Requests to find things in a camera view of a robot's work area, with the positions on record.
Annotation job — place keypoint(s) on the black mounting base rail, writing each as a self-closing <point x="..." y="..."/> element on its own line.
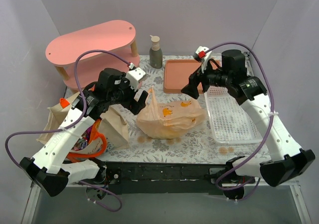
<point x="130" y="177"/>

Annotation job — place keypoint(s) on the pink three-tier shelf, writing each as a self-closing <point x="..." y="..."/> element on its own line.
<point x="84" y="53"/>

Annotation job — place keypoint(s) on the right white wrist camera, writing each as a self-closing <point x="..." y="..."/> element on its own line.
<point x="203" y="56"/>

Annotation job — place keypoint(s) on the white plastic basket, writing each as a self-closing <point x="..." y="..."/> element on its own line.
<point x="230" y="125"/>

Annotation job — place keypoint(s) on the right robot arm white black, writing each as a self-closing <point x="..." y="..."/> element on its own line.
<point x="288" y="158"/>

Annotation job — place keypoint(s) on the snack packets in tote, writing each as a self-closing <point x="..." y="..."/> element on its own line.
<point x="90" y="142"/>

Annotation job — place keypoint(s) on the grey pump soap bottle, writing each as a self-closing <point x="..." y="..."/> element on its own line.
<point x="155" y="53"/>

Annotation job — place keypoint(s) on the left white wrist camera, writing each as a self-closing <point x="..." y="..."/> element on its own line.
<point x="135" y="76"/>

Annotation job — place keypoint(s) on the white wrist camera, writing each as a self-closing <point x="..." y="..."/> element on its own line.
<point x="203" y="56"/>
<point x="135" y="76"/>

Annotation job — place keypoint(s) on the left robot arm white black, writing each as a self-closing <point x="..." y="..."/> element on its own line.
<point x="85" y="110"/>

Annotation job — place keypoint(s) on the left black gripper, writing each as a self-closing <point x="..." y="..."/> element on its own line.
<point x="133" y="98"/>

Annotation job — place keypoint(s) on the terracotta plastic tray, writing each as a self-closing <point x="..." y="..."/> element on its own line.
<point x="176" y="74"/>

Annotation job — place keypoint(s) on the orange plastic grocery bag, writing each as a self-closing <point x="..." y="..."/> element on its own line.
<point x="169" y="120"/>

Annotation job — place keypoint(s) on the beige canvas tote bag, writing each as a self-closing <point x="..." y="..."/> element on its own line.
<point x="113" y="128"/>

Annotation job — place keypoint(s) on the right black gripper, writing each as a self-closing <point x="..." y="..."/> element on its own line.
<point x="202" y="77"/>

